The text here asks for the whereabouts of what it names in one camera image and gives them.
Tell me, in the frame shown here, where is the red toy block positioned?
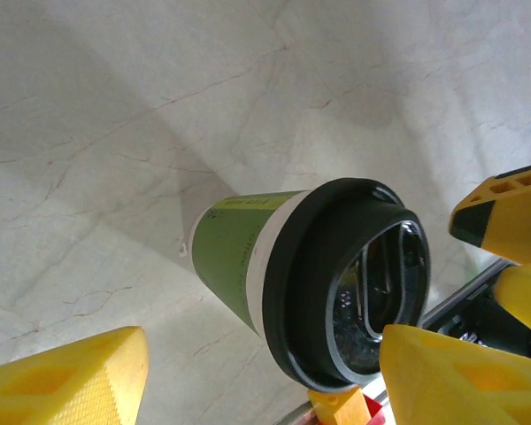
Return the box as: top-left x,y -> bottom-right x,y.
360,393 -> 393,425

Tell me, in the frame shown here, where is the black plastic cup lid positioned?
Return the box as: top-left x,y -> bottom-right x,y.
261,176 -> 433,393

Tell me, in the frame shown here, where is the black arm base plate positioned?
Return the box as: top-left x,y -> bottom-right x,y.
433,282 -> 531,355

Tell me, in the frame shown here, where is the green white paper cup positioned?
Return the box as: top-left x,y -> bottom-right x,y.
190,189 -> 313,342

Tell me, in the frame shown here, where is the yellow toy block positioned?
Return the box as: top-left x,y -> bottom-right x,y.
307,385 -> 373,425

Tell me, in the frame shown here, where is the long aluminium base rail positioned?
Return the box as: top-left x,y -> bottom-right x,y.
287,259 -> 514,425

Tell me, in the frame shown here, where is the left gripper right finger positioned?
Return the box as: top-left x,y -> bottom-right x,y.
378,323 -> 531,425

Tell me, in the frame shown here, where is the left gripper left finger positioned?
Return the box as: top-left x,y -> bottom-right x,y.
0,326 -> 150,425

